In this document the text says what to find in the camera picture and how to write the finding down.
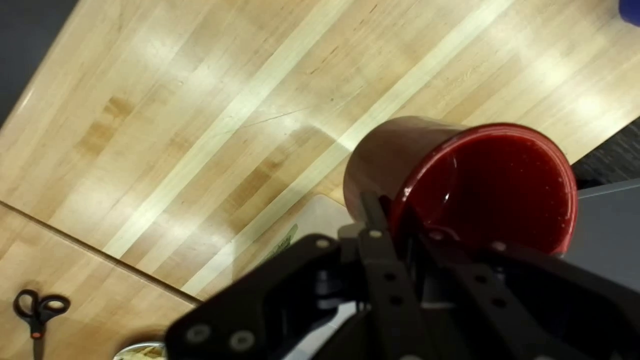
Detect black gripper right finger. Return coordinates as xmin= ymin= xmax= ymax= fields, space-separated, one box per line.
xmin=421 ymin=230 xmax=552 ymax=360

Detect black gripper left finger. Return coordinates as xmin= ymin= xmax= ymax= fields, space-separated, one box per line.
xmin=358 ymin=192 xmax=426 ymax=360

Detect red cup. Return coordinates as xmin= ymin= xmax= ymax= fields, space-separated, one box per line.
xmin=345 ymin=116 xmax=579 ymax=255

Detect blue plastic cup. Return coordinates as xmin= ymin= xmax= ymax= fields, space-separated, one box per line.
xmin=619 ymin=0 xmax=640 ymax=26

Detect plate with food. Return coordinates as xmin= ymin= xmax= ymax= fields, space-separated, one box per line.
xmin=113 ymin=342 xmax=169 ymax=360

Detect black scissors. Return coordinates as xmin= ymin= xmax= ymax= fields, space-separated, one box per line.
xmin=12 ymin=289 xmax=71 ymax=360

